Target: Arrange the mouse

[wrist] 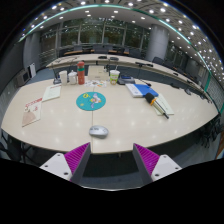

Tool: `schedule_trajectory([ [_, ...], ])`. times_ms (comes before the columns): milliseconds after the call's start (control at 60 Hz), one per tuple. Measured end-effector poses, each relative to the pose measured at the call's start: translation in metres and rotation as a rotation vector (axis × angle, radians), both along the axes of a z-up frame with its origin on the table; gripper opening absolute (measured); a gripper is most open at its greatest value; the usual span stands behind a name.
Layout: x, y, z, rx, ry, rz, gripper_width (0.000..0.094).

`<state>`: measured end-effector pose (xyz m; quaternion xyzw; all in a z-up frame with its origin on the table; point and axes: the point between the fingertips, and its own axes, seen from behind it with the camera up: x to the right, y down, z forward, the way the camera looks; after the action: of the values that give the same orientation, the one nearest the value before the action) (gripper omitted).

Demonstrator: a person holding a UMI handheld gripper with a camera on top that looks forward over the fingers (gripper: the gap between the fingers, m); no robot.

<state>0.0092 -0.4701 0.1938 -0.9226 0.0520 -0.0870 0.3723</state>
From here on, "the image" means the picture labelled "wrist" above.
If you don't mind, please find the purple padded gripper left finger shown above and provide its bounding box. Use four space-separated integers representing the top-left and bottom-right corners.
41 143 91 184

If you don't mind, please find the beige cardboard box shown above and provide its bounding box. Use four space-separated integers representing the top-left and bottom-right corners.
88 65 109 81

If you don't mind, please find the pale green paper pad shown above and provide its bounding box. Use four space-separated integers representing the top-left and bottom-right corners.
153 94 174 115

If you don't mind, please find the round teal mouse pad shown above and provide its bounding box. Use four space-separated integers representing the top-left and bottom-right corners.
76 92 106 111

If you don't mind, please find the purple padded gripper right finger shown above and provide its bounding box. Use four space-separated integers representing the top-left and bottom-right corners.
133 143 181 185

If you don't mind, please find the silver computer mouse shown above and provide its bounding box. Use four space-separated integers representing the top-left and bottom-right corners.
89 125 109 138

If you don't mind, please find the blue folder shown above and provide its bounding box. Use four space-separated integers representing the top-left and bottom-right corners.
135 84 158 97

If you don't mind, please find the green printed paper cup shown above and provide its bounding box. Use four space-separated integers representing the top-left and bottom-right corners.
110 70 120 85

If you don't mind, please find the white paper sheet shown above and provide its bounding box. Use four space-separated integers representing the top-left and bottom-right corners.
43 84 61 101

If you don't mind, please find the red patterned booklet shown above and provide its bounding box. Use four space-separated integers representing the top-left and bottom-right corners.
22 98 42 127

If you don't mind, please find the colourful sticker sheet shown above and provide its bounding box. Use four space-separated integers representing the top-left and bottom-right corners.
85 80 107 88

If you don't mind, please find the red thermos bottle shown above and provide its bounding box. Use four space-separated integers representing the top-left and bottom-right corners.
77 61 85 85

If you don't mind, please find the white lidded cup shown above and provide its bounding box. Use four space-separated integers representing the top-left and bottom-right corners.
68 71 77 85

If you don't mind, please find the dark desk phone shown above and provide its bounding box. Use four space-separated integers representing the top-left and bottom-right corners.
117 76 135 85

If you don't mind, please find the white notebook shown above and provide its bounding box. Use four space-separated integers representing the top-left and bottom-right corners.
126 84 142 98

